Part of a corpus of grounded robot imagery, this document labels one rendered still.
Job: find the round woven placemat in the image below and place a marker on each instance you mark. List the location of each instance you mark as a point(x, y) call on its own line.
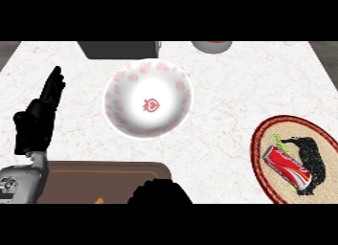
point(327, 153)

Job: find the red soda can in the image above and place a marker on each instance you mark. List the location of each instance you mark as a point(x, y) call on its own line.
point(287, 167)

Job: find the white bowl with red print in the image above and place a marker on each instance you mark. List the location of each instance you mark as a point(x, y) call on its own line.
point(148, 99)

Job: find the small orange item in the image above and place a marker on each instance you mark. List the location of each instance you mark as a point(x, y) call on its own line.
point(99, 201)

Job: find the dark grey box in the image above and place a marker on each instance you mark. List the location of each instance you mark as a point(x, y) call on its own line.
point(120, 49)

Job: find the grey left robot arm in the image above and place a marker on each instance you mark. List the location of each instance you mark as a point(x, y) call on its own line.
point(17, 182)

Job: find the grey round pot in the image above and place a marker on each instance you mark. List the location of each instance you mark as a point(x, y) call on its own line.
point(212, 47)

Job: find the brown tray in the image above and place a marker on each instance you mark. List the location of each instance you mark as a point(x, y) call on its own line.
point(105, 182)

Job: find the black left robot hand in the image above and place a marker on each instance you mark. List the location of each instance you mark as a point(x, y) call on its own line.
point(35, 122)

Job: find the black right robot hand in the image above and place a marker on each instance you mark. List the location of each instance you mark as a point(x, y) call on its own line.
point(160, 193)

